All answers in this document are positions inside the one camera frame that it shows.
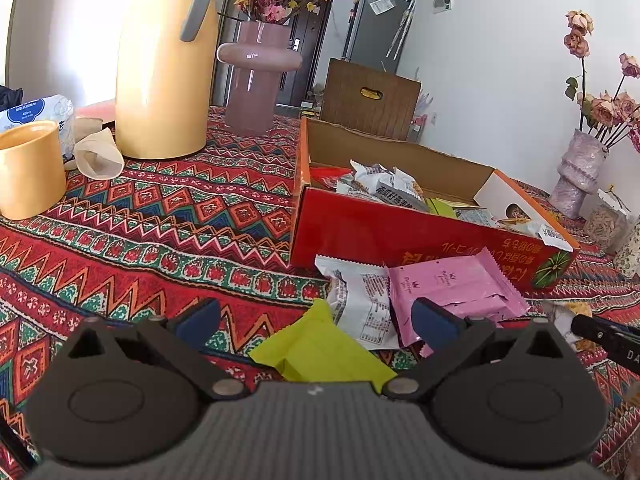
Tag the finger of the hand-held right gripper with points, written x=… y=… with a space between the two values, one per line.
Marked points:
x=590 y=327

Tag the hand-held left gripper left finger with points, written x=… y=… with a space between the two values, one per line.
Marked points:
x=200 y=320

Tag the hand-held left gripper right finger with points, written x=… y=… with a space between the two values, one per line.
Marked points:
x=435 y=325

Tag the small orange white snack packet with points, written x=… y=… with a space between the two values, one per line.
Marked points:
x=560 y=315

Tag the pink snack packet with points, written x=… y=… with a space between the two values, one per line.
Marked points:
x=440 y=275
x=500 y=307

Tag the green snack bar packet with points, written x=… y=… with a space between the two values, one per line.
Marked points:
x=442 y=208
x=320 y=350

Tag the red cardboard box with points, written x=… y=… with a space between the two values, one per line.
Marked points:
x=360 y=230

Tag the floral ceramic vase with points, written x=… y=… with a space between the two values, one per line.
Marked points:
x=630 y=255

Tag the patterned red tablecloth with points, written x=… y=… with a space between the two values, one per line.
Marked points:
x=150 y=240

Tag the clear plastic storage container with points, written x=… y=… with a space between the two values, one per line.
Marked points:
x=605 y=225

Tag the pink textured vase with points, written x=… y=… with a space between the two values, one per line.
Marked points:
x=575 y=175

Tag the pile of mixed packets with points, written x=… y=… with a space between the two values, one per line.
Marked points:
x=380 y=180

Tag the beige paper cone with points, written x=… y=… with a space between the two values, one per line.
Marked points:
x=100 y=157
x=87 y=124

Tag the small storage rack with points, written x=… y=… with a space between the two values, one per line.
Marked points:
x=420 y=125

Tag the dried pink roses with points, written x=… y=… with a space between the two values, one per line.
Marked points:
x=605 y=110

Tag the yellow mug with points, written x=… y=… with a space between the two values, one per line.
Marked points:
x=30 y=175

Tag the brown wooden chair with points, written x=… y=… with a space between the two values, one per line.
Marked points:
x=350 y=105

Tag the mauve glass vase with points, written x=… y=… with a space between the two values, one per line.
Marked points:
x=255 y=90

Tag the yellow thermos jug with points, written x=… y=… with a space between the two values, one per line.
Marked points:
x=160 y=85

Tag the blue white tissue pack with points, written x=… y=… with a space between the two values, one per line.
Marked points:
x=30 y=110

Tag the white umbrella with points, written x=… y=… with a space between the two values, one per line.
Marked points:
x=402 y=30

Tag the grey refrigerator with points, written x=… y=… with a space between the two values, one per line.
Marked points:
x=370 y=35

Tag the dark entrance door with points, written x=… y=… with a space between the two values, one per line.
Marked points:
x=311 y=35

